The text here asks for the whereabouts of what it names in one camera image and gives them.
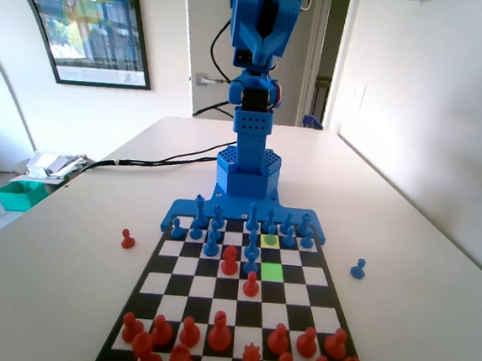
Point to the blue chess rook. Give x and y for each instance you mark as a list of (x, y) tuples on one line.
[(303, 225), (218, 217)]

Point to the red chess pawn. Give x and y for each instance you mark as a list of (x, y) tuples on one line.
[(307, 342), (131, 329), (278, 340), (335, 344), (127, 240), (189, 334), (251, 285), (161, 332)]

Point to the green plastic box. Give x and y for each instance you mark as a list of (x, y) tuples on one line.
[(32, 198)]

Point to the blue pawn centre left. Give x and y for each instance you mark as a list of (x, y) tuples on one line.
[(252, 242)]

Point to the white door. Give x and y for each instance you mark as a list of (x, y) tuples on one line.
[(203, 38)]

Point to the black framed poster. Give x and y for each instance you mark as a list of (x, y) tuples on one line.
[(102, 29)]

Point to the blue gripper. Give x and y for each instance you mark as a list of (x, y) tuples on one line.
[(261, 43)]

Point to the blue chess queen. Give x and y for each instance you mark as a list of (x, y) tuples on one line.
[(199, 206)]

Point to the blue chair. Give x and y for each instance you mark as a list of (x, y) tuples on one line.
[(311, 122)]

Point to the blue chess bishop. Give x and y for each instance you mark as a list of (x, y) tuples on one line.
[(269, 223)]

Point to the white arched panel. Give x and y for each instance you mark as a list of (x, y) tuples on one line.
[(6, 20)]

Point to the black and white chessboard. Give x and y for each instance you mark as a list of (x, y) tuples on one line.
[(198, 286)]

